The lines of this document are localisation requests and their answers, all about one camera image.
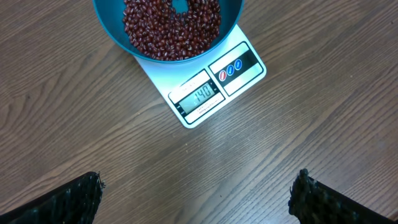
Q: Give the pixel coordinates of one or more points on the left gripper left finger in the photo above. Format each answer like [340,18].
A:
[77,201]

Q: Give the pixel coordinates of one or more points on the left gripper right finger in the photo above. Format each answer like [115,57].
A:
[313,202]

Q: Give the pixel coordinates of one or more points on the white digital kitchen scale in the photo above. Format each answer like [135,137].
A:
[197,89]

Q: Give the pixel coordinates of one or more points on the blue metal bowl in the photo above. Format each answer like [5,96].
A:
[110,14]

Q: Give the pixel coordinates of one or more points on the red beans in bowl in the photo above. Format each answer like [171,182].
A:
[158,31]

